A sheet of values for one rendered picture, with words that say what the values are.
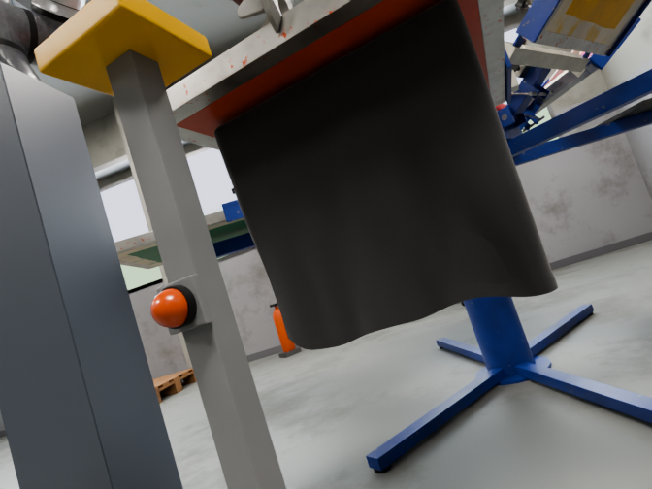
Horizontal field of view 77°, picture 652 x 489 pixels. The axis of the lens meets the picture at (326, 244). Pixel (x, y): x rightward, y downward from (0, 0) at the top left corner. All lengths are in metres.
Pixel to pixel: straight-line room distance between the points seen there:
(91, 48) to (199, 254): 0.23
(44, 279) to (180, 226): 0.47
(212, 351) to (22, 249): 0.55
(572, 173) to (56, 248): 4.85
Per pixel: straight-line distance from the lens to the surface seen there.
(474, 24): 0.83
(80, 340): 0.87
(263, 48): 0.66
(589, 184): 5.20
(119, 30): 0.50
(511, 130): 1.83
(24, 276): 0.91
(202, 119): 0.78
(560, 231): 5.05
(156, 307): 0.42
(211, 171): 5.35
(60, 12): 1.21
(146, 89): 0.51
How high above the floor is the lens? 0.63
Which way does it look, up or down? 5 degrees up
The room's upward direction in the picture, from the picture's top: 18 degrees counter-clockwise
